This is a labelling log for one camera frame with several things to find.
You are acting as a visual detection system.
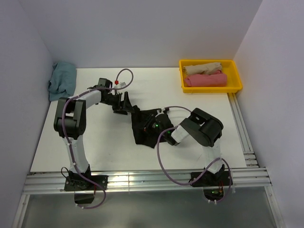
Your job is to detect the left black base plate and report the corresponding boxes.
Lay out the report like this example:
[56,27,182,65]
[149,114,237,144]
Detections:
[64,172,108,191]

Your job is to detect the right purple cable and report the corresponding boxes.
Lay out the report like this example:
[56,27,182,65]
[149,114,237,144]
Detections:
[156,105,232,204]

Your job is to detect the yellow plastic bin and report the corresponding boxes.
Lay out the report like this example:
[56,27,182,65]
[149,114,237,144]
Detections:
[179,59,243,93]

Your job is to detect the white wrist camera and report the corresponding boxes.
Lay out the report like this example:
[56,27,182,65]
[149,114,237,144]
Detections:
[157,107,169,115]
[114,80,127,90]

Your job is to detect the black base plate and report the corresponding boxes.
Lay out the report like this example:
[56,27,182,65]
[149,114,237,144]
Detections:
[64,172,108,191]
[191,171,233,187]

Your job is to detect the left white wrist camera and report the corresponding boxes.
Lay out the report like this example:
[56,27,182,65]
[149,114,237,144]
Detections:
[114,80,127,90]

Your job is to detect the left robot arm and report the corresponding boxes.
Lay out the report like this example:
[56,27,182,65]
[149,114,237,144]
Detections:
[54,78,134,190]

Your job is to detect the purple cable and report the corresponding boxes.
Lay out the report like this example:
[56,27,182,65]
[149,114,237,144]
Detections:
[61,68,134,209]
[156,105,232,204]

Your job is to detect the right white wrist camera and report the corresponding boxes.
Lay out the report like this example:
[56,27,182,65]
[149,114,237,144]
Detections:
[157,107,169,115]

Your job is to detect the black t-shirt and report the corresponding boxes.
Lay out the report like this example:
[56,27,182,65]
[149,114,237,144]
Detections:
[131,105,173,148]

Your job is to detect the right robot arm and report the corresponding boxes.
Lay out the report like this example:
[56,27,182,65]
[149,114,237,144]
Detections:
[140,106,225,185]

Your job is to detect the blue crumpled t-shirt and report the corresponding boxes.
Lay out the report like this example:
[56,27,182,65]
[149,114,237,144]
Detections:
[47,61,76,102]

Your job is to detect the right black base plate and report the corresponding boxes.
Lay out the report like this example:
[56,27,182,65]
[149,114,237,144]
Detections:
[191,171,233,187]

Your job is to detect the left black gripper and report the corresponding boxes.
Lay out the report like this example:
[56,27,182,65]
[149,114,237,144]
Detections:
[102,92,135,115]

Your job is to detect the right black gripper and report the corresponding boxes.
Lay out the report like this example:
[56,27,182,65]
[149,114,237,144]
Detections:
[134,114,167,136]

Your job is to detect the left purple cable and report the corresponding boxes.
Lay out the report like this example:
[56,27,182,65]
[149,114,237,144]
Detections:
[61,68,134,209]

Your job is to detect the pink rolled t-shirt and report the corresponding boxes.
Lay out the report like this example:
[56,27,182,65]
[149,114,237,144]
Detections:
[184,73,227,87]

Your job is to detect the beige rolled t-shirt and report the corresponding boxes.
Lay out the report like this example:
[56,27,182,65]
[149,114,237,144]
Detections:
[183,62,222,75]

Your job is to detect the aluminium mounting rail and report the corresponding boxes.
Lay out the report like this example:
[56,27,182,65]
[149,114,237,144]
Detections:
[22,168,272,195]

